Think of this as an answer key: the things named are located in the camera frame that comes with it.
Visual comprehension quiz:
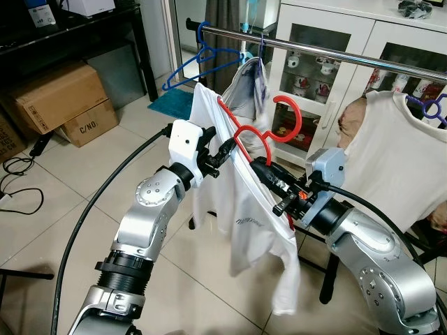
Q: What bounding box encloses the blue plastic hanger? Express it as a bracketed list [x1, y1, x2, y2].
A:
[162, 21, 256, 91]

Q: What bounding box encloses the white glass-door cabinet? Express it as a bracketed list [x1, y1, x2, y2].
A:
[269, 0, 447, 172]

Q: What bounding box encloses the plain white box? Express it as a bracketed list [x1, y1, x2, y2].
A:
[66, 0, 116, 18]

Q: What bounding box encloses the white box with blue label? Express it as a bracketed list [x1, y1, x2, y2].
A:
[24, 0, 57, 29]

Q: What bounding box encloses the red plastic hanger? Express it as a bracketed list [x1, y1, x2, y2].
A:
[217, 94, 303, 232]

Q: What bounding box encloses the grey curtain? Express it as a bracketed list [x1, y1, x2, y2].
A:
[203, 0, 242, 70]

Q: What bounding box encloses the clothes rack with steel rail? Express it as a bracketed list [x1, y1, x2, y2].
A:
[187, 19, 447, 304]

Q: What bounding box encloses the black floor stand leg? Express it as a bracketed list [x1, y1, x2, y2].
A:
[0, 269, 53, 280]

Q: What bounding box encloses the thin purple wire hanger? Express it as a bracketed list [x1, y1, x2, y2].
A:
[257, 31, 268, 64]

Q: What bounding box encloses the white t-shirt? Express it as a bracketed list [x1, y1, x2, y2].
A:
[190, 82, 302, 316]

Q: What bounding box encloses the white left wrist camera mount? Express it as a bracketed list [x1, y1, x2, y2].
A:
[170, 119, 205, 188]

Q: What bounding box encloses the teal floor mat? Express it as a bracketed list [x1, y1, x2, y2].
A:
[147, 89, 195, 121]

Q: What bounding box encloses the grey crumpled item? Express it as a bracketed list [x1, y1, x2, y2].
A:
[398, 0, 434, 18]

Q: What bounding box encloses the small printed cardboard box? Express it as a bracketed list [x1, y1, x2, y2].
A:
[59, 99, 119, 147]

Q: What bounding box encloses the black shelf unit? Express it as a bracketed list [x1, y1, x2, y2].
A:
[0, 0, 158, 102]

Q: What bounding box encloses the large cardboard box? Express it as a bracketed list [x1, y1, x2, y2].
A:
[10, 61, 109, 135]

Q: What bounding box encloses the purple plastic hanger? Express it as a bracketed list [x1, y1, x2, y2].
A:
[405, 93, 447, 128]

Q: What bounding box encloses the light grey hanging garment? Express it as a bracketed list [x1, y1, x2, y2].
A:
[222, 57, 272, 137]

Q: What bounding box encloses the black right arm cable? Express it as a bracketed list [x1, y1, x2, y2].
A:
[321, 183, 447, 322]

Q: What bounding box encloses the cream shirt with tan sleeves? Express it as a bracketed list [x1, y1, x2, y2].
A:
[337, 91, 447, 235]

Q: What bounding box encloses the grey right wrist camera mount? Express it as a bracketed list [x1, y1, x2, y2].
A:
[305, 148, 348, 228]

